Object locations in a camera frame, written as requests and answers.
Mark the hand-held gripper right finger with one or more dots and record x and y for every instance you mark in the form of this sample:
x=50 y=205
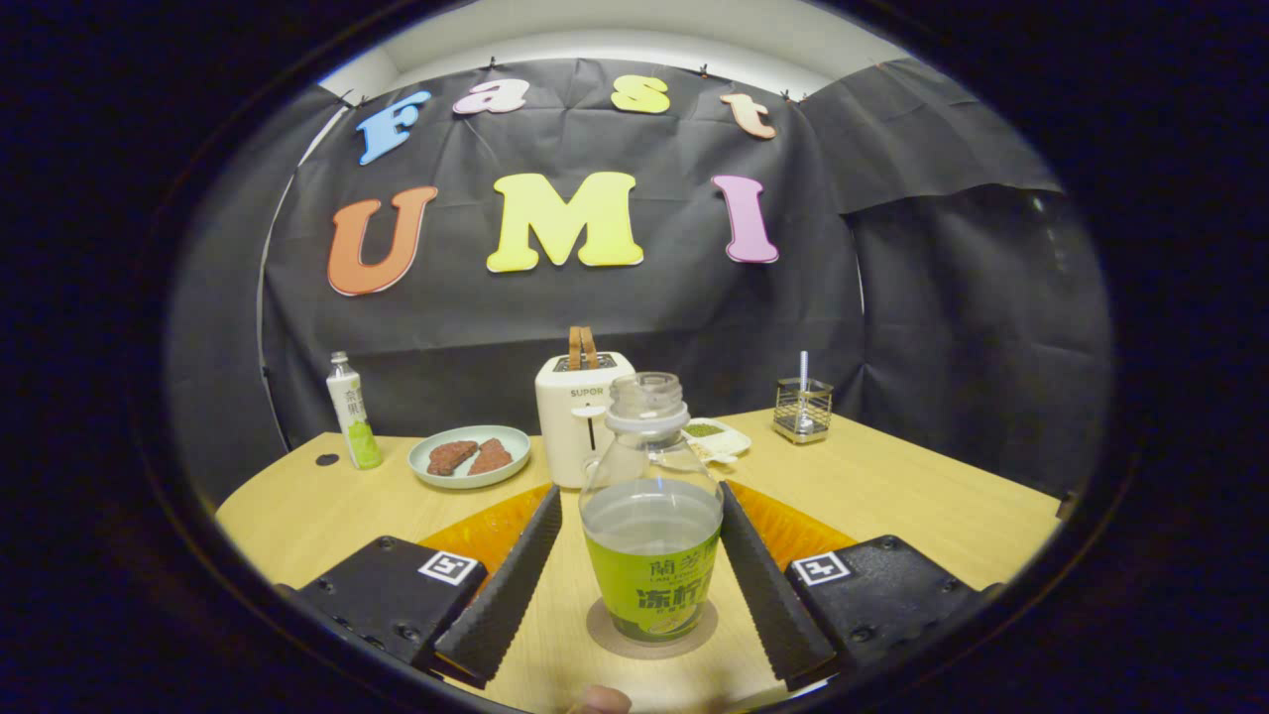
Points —
x=773 y=585

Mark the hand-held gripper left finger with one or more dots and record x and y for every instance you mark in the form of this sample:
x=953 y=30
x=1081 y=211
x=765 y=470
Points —
x=511 y=585

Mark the clear juice bottle green label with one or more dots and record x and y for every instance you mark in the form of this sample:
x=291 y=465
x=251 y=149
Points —
x=649 y=585

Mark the round brown coaster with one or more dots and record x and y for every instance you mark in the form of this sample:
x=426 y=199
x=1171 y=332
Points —
x=634 y=650

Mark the slim white green bottle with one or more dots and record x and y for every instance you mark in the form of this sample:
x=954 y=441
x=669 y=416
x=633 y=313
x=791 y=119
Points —
x=355 y=416

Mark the pale green plate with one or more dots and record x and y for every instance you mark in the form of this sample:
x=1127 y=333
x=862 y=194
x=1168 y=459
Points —
x=518 y=461

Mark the wooden table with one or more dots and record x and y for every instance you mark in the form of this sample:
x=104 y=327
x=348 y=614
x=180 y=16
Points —
x=892 y=496

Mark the white divided snack tray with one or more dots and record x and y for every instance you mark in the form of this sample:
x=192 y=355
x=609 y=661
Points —
x=726 y=438

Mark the cream toaster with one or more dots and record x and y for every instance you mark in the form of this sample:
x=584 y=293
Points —
x=570 y=426

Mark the white straw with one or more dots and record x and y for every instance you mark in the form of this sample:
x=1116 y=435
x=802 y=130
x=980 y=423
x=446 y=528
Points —
x=804 y=365

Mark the toast slices in toaster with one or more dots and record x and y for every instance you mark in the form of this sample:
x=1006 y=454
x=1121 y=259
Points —
x=583 y=347

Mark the black backdrop cloth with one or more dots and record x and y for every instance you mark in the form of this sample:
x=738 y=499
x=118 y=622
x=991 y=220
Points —
x=644 y=317

